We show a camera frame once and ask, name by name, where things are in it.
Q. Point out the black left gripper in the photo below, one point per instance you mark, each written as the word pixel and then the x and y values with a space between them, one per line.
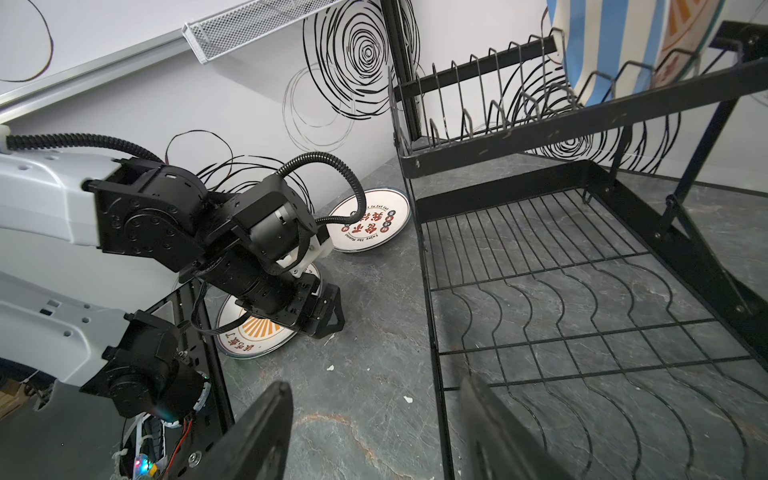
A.
pixel 282 299

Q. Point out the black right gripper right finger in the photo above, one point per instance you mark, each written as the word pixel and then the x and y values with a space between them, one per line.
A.
pixel 500 447

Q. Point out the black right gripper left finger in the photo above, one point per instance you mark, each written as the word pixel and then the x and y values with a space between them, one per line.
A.
pixel 256 447

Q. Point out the blue striped plate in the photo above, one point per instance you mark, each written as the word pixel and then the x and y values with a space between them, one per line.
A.
pixel 609 48

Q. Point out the orange sunburst plate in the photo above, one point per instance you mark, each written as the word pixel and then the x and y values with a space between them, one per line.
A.
pixel 691 26
pixel 256 337

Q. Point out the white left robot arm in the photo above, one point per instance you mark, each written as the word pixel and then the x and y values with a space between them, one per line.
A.
pixel 113 195

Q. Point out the orange sunburst plate on table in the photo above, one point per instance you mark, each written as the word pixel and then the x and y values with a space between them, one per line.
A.
pixel 256 337

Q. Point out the black wire dish rack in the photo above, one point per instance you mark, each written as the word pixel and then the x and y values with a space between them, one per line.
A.
pixel 563 266

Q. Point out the white mesh wall shelf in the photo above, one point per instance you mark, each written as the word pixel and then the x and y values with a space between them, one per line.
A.
pixel 222 33

